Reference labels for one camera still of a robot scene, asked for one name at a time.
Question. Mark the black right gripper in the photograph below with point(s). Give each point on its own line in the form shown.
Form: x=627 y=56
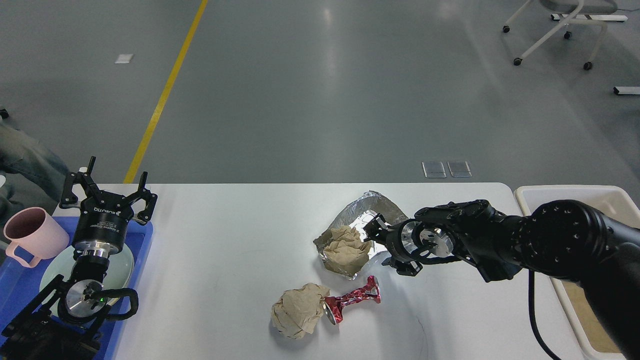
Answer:
x=399 y=242

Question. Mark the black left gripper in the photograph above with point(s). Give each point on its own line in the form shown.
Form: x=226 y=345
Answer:
x=102 y=225

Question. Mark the aluminium foil tray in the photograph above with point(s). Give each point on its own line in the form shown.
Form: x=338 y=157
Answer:
x=359 y=212

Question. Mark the light green plate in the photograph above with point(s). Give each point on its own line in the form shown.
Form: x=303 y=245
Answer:
x=119 y=272

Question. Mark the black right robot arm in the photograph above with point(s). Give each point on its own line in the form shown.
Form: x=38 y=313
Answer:
x=563 y=239

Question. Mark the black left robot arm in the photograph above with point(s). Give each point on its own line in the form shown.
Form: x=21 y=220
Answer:
x=63 y=320

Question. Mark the crumpled brown paper in foil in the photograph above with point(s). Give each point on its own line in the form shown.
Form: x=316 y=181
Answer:
x=346 y=253

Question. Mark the pink mug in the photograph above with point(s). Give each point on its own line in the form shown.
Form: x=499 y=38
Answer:
x=34 y=235

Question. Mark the person in jeans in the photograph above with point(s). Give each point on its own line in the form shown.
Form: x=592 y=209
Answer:
x=26 y=156

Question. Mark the crushed red can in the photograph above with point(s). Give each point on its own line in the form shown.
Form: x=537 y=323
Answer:
x=334 y=306

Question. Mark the left floor socket plate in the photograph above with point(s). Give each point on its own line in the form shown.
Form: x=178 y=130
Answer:
x=434 y=170

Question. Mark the floor socket plate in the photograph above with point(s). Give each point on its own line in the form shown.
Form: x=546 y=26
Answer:
x=459 y=169
x=434 y=170

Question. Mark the right floor socket plate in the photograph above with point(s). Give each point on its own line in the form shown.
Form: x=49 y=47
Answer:
x=459 y=169

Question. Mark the crumpled brown paper ball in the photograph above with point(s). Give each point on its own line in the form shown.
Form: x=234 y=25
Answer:
x=297 y=311

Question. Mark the white plastic bin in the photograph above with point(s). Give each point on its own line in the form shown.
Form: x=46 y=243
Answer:
x=615 y=203

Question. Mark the white bar on floor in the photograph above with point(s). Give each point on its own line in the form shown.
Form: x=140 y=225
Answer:
x=626 y=90

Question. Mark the white rolling chair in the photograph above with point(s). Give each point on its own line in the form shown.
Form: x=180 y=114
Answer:
x=595 y=13

